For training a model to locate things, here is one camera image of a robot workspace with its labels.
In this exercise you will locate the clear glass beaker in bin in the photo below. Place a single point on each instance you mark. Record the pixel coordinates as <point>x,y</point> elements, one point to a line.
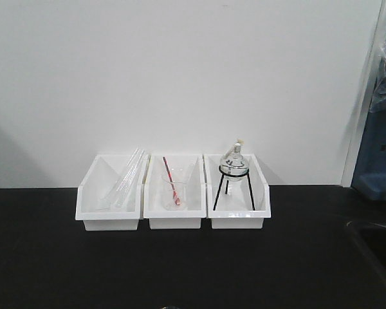
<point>166,190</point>

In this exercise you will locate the middle white plastic bin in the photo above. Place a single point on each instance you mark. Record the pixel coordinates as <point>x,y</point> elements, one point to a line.
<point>160,218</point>

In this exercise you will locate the white plastic bin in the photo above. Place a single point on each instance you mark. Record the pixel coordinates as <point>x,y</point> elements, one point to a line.
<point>160,218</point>
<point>242,204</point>
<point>97,183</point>

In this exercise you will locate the glass alcohol lamp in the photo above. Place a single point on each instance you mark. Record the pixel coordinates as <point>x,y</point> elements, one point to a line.
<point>233,162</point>

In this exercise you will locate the red glass thermometer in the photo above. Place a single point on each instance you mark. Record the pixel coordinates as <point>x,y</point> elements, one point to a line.
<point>175,197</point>

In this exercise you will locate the right white plastic bin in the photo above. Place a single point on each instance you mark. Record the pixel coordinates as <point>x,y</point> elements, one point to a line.
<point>242,204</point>

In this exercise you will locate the glass test tubes bundle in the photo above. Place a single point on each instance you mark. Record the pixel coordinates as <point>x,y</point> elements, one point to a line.
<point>120,190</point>

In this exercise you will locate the left white plastic bin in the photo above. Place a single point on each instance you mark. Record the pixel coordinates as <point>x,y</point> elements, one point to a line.
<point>97,183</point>

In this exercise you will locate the black wire tripod stand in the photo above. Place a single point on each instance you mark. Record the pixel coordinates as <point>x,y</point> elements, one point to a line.
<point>236,177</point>

